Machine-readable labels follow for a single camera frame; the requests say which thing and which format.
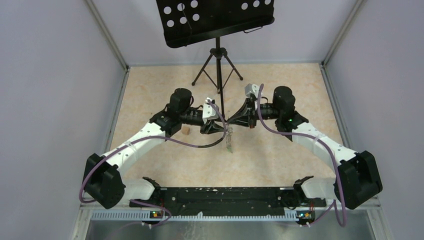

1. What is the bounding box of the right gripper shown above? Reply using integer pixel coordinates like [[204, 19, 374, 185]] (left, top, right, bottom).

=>
[[227, 97, 282, 129]]

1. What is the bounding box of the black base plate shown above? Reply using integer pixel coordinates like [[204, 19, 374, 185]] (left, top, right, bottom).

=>
[[144, 187, 327, 217]]

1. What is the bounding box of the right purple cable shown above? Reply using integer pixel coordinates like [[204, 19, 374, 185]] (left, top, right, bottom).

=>
[[256, 83, 348, 228]]

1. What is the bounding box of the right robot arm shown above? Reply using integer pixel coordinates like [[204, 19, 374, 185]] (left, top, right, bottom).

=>
[[227, 83, 383, 210]]

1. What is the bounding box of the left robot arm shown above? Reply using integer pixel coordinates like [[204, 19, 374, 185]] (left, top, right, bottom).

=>
[[78, 88, 227, 209]]

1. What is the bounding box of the black music stand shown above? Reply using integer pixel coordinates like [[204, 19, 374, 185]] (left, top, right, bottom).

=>
[[156, 0, 275, 103]]

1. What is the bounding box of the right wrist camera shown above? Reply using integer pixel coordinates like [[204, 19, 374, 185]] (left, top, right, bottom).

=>
[[244, 83, 260, 99]]

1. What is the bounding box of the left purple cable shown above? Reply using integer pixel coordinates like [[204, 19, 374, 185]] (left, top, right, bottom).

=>
[[78, 99, 229, 228]]

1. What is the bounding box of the purple cable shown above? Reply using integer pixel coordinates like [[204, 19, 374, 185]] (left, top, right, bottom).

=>
[[78, 99, 229, 228], [256, 83, 348, 228]]

